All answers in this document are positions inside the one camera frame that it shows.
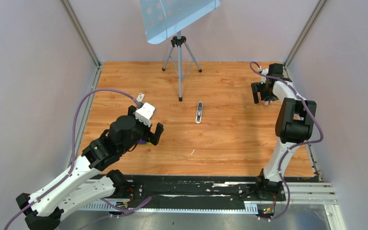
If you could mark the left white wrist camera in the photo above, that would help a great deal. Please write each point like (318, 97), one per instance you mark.
(145, 113)

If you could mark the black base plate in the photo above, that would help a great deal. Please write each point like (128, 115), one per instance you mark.
(190, 191)

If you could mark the purple green toy brick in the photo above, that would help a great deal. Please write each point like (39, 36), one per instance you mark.
(142, 142)

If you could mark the white staple box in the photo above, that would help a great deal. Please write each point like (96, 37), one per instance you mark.
(140, 97)

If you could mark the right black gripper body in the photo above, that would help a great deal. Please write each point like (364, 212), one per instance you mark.
(266, 94)

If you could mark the grey tripod stand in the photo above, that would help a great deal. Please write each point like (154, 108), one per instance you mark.
(177, 42)

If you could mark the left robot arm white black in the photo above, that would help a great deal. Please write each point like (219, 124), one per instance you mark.
(47, 207)

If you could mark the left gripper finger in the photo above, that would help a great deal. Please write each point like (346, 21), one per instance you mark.
(132, 111)
(154, 137)

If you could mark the light blue perforated board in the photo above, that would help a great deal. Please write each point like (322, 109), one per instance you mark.
(164, 18)

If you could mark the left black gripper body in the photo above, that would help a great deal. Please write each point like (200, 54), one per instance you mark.
(143, 130)

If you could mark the white slotted cable duct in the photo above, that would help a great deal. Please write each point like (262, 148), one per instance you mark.
(249, 208)

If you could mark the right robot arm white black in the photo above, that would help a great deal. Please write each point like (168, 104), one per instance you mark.
(294, 124)

